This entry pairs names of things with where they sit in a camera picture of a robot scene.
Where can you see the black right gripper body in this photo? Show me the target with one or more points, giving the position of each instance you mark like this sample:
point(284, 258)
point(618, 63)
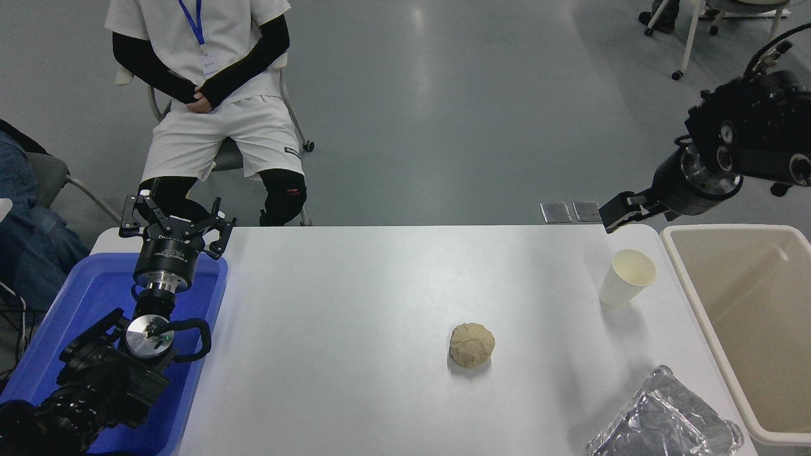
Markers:
point(678, 190)

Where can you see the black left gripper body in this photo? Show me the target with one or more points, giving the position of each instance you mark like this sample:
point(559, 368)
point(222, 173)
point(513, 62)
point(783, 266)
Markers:
point(170, 253)

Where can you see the white paper cup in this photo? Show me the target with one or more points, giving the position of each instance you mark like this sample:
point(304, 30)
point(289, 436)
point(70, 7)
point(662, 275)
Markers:
point(624, 282)

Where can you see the person's left hand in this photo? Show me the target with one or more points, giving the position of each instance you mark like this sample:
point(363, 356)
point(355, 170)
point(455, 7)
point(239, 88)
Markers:
point(199, 107)

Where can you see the person's right hand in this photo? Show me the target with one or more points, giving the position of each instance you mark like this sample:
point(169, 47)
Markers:
point(197, 95)

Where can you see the metal floor plate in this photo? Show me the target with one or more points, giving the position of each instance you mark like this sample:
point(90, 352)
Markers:
point(587, 210)
point(555, 211)

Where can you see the seated person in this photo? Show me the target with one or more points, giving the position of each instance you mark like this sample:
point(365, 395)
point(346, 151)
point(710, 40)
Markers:
point(209, 133)

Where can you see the blue plastic tray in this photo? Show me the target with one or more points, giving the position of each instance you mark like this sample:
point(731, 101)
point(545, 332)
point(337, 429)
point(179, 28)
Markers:
point(82, 297)

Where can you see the grey chair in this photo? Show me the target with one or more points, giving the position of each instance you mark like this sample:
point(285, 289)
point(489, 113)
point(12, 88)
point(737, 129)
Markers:
point(47, 174)

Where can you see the person at table edge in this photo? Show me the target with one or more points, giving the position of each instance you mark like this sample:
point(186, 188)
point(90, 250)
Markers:
point(25, 234)

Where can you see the large pale bin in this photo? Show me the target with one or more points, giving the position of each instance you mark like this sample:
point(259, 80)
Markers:
point(754, 316)

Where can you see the white office chair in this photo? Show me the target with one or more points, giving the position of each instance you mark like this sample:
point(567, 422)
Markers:
point(694, 31)

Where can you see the person's foot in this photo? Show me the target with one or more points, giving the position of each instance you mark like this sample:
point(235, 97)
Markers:
point(659, 22)

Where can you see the crumpled foil tray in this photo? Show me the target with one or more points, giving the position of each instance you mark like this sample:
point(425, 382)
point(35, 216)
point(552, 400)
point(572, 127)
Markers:
point(665, 418)

